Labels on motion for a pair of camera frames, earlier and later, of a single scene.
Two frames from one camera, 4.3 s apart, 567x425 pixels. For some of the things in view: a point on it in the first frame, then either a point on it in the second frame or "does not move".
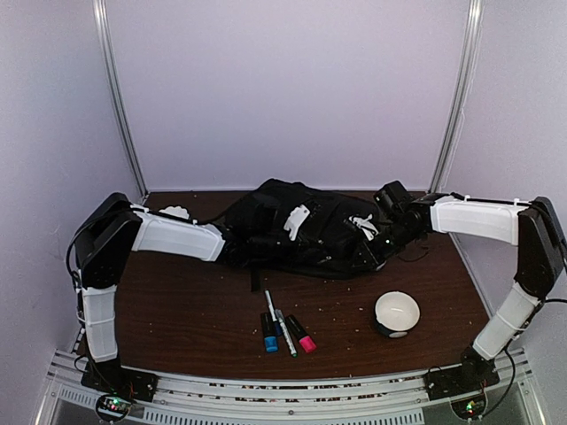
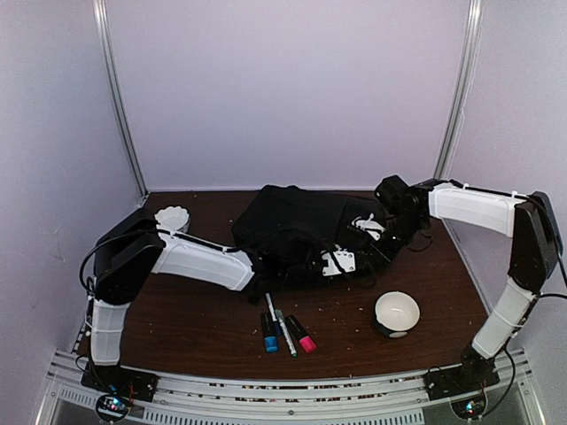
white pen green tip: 286,333 does not move
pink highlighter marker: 306,341 does not move
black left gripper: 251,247 → 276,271
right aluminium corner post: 467,62 does not move
